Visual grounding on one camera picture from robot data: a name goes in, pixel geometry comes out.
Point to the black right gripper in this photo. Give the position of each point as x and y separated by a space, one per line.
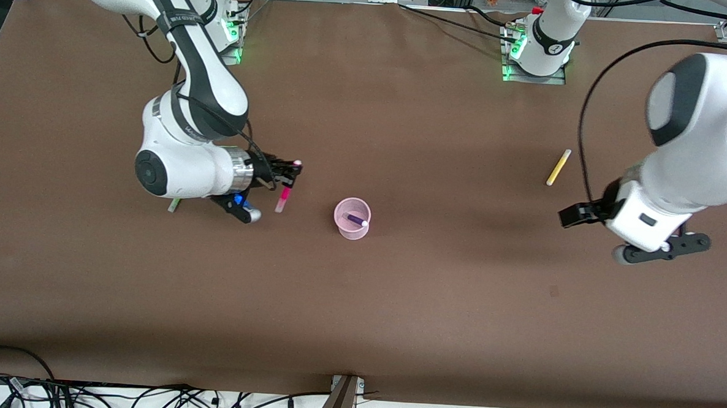
266 167

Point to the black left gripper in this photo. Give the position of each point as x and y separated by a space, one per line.
586 213

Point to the pink pen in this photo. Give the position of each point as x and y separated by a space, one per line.
283 199

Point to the purple pen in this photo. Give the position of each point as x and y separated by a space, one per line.
357 219

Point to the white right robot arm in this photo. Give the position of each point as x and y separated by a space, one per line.
181 171

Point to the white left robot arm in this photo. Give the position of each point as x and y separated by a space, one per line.
697 157

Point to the pink pen holder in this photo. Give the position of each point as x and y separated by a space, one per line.
347 229

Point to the yellow pen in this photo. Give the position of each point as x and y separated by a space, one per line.
558 167

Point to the green pen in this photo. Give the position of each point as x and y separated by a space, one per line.
174 205

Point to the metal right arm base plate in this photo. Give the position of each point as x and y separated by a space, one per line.
235 57

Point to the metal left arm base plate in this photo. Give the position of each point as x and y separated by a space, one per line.
531 79

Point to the aluminium profile bracket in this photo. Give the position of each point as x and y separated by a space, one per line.
339 402

